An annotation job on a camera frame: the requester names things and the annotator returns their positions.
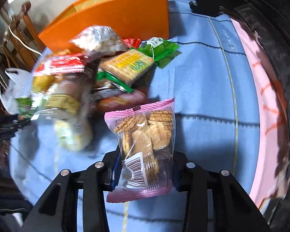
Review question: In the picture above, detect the orange cardboard box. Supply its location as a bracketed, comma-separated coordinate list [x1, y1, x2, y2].
[38, 0, 169, 52]

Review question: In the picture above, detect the blue checked tablecloth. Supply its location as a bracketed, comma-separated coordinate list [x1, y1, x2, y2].
[10, 0, 260, 204]

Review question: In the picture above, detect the dark carved wooden furniture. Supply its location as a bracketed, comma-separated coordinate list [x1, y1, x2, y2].
[190, 0, 290, 231]

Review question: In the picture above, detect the green plum candy packet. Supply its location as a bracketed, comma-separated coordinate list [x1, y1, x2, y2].
[137, 37, 180, 66]

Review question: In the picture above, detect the pale round bun packet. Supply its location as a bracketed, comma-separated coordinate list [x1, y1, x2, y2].
[54, 119, 93, 151]

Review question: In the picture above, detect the red black snack packet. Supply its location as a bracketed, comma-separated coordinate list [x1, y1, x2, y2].
[123, 38, 142, 49]

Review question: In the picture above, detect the white balls candy bag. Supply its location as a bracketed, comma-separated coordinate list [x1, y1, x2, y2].
[69, 25, 128, 55]

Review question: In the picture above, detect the Weidan soda cracker packet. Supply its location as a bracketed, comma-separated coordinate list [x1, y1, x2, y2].
[100, 49, 154, 85]

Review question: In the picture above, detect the red striped snack packet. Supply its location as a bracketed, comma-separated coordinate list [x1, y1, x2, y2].
[33, 53, 87, 77]

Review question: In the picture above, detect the pink cracker bag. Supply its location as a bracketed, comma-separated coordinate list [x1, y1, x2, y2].
[105, 98, 176, 203]

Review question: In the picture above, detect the white plastic bag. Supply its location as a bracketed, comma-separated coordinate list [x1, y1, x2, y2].
[0, 68, 33, 115]

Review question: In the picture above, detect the carved wooden chair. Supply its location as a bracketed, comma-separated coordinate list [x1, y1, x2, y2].
[0, 1, 45, 71]

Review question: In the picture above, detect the green white juice snack packet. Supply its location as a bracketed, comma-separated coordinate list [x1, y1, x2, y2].
[16, 96, 43, 119]

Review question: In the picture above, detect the white power cable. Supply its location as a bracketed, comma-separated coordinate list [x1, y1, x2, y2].
[8, 25, 43, 57]

